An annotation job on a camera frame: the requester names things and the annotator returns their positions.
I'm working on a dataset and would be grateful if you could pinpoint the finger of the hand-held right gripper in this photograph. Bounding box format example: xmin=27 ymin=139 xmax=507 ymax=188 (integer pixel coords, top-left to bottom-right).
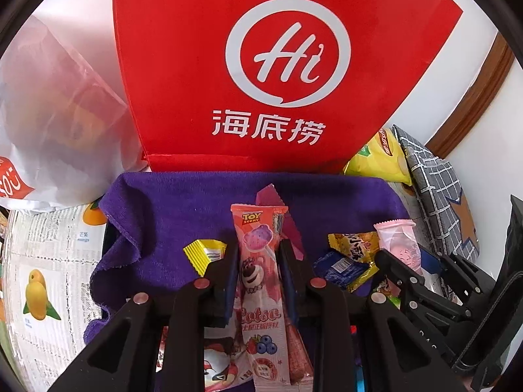
xmin=421 ymin=252 xmax=489 ymax=299
xmin=374 ymin=249 xmax=470 ymax=324

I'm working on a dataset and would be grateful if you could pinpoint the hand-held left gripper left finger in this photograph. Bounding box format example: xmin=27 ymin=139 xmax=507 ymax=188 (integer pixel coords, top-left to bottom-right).
xmin=51 ymin=243 xmax=242 ymax=392

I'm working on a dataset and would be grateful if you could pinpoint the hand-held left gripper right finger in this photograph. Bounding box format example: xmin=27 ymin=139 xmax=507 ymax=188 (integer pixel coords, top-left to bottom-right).
xmin=278 ymin=239 xmax=466 ymax=392

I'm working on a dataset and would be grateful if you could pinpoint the red snack packet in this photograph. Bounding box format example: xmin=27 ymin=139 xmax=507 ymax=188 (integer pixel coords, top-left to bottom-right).
xmin=370 ymin=278 xmax=403 ymax=299

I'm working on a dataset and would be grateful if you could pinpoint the yellow snack packet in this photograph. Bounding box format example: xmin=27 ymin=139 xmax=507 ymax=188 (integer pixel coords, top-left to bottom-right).
xmin=328 ymin=231 xmax=380 ymax=292

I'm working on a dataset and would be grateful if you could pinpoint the long pink stick packet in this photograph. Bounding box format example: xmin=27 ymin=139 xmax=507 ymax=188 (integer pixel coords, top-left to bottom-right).
xmin=231 ymin=203 xmax=289 ymax=392

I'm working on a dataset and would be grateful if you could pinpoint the small yellow ribbed packet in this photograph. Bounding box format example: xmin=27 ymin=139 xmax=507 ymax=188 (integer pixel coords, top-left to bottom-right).
xmin=184 ymin=240 xmax=228 ymax=277

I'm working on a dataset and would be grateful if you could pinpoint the small blue snack packet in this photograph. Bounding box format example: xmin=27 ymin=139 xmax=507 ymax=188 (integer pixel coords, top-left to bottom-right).
xmin=314 ymin=249 xmax=370 ymax=287

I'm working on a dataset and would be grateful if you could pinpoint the salmon pink snack packet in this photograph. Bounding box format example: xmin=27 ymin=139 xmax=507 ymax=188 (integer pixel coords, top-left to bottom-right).
xmin=286 ymin=314 xmax=313 ymax=385

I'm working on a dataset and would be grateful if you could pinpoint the panda print snack packet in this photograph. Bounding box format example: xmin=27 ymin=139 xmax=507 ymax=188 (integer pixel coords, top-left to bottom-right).
xmin=157 ymin=327 xmax=256 ymax=392

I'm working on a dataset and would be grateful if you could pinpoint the purple snack packet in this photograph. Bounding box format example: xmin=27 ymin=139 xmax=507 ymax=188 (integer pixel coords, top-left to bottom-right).
xmin=257 ymin=184 xmax=305 ymax=262

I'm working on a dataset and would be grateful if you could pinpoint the purple towel lined box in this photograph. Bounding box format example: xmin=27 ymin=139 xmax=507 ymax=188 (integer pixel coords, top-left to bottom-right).
xmin=84 ymin=171 xmax=411 ymax=346

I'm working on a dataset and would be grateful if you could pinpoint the grey checked folded cloth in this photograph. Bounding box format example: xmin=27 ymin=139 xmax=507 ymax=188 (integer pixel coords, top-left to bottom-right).
xmin=392 ymin=124 xmax=481 ymax=262

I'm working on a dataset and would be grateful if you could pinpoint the yellow chips bag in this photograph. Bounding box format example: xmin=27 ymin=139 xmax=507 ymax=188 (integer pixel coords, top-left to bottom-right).
xmin=342 ymin=128 xmax=413 ymax=186

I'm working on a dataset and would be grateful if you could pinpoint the fruit print bed sheet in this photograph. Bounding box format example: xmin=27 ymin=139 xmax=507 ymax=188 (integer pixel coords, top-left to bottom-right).
xmin=0 ymin=194 xmax=119 ymax=392

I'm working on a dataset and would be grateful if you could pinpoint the red paper bag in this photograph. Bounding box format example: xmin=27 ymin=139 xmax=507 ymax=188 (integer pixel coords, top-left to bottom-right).
xmin=112 ymin=0 xmax=464 ymax=176

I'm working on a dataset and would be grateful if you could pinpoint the white plastic bag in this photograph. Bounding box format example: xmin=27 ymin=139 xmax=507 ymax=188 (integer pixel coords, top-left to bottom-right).
xmin=0 ymin=14 xmax=148 ymax=213

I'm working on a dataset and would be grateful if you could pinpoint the brown wooden door frame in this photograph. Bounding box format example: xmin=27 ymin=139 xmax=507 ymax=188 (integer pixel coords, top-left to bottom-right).
xmin=425 ymin=30 xmax=515 ymax=160

